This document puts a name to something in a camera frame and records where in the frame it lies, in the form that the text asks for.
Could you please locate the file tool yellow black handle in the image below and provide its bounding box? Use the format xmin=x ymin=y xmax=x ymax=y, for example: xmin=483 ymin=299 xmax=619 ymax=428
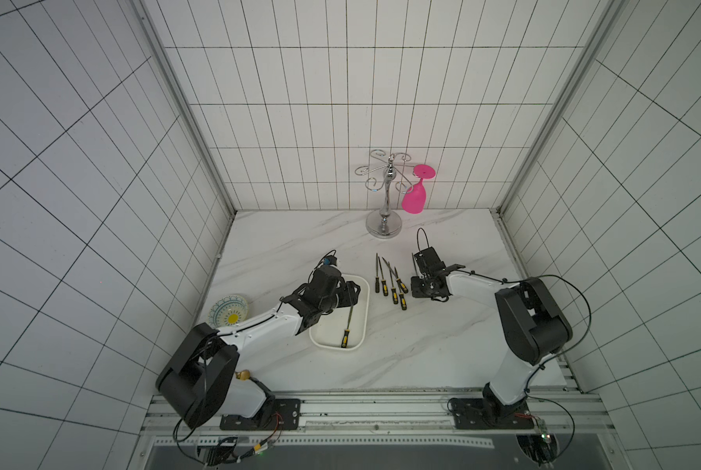
xmin=375 ymin=253 xmax=381 ymax=294

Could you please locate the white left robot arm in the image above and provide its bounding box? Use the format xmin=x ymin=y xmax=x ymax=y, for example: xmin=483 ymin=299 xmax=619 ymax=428
xmin=156 ymin=262 xmax=363 ymax=430

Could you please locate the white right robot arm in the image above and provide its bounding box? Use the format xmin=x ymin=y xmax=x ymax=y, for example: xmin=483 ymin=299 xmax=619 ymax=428
xmin=410 ymin=247 xmax=573 ymax=416

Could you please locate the white storage box tray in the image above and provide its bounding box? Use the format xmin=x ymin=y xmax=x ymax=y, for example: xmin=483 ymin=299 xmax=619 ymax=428
xmin=309 ymin=275 xmax=372 ymax=353

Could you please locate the chrome cup holder stand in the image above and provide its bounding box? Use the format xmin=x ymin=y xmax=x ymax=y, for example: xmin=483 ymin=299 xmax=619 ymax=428
xmin=354 ymin=149 xmax=412 ymax=239

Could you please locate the pink plastic goblet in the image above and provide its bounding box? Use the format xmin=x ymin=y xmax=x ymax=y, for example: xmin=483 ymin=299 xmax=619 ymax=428
xmin=401 ymin=164 xmax=436 ymax=215

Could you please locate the patterned small bowl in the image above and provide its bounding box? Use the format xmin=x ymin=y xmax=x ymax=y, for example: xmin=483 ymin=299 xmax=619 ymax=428
xmin=206 ymin=295 xmax=250 ymax=329

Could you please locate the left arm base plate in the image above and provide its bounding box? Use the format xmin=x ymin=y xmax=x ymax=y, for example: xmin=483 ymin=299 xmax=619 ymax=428
xmin=219 ymin=399 xmax=301 ymax=431

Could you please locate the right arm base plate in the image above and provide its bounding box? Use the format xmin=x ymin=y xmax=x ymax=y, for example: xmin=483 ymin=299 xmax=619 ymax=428
xmin=447 ymin=398 xmax=534 ymax=431

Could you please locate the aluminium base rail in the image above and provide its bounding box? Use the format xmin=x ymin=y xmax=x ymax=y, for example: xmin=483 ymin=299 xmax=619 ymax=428
xmin=142 ymin=387 xmax=622 ymax=459

